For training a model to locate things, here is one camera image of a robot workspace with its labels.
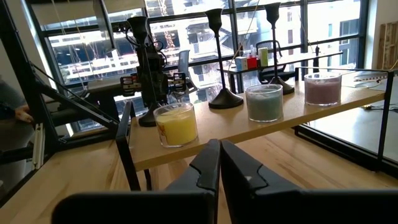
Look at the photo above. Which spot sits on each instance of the white power strip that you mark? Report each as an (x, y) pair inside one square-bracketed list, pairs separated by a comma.
[(370, 77)]

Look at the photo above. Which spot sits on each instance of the yellow candle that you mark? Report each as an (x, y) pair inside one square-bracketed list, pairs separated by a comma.
[(177, 127)]

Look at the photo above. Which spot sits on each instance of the green and white box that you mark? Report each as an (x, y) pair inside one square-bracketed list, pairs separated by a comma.
[(263, 57)]

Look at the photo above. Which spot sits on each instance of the black office chair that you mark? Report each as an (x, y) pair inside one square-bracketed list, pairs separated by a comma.
[(263, 76)]

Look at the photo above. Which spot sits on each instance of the person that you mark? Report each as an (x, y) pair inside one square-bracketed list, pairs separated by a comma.
[(9, 96)]

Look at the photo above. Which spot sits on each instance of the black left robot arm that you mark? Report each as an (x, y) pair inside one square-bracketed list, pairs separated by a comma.
[(155, 60)]

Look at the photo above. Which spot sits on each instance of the blue candle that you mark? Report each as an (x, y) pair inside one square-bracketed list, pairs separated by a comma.
[(264, 105)]

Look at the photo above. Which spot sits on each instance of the black metal candlestick holder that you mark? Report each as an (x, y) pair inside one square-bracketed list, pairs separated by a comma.
[(225, 99), (273, 14), (138, 28)]

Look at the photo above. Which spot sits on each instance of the black desk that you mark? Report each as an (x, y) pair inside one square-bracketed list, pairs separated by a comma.
[(232, 82)]

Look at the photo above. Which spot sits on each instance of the blue and white box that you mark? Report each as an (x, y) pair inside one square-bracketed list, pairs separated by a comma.
[(241, 63)]

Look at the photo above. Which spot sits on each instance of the wooden shelf with black frame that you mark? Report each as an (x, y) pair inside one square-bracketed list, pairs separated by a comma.
[(233, 124)]

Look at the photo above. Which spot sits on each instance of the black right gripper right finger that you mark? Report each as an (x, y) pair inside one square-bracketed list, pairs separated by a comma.
[(242, 186)]

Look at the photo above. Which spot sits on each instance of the person's hand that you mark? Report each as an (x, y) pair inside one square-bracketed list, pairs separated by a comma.
[(24, 114)]

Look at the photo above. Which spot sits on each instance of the wooden pallet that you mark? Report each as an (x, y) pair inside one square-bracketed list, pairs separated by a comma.
[(388, 46)]

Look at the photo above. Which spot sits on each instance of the grey office chair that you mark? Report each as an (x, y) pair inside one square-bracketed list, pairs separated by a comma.
[(184, 62)]

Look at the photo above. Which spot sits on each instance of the yellow power plug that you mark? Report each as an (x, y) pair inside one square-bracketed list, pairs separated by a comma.
[(367, 107)]

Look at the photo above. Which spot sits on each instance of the purple candle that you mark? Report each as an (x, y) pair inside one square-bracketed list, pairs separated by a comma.
[(323, 91)]

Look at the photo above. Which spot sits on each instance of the silver metal bracket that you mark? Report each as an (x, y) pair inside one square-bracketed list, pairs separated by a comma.
[(38, 146)]

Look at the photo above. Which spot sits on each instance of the black aluminium table frame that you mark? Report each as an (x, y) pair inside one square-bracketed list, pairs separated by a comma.
[(23, 62)]

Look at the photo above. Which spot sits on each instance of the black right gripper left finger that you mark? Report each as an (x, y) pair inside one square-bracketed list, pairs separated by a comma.
[(202, 174)]

